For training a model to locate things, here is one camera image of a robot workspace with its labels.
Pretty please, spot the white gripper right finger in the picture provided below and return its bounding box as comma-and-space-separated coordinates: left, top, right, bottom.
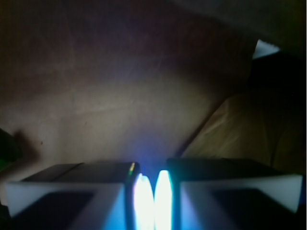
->
167, 159, 303, 230

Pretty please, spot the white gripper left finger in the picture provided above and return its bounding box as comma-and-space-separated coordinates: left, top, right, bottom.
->
3, 162, 140, 230

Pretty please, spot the brown paper bag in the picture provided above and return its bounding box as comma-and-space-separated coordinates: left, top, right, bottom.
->
0, 0, 306, 184

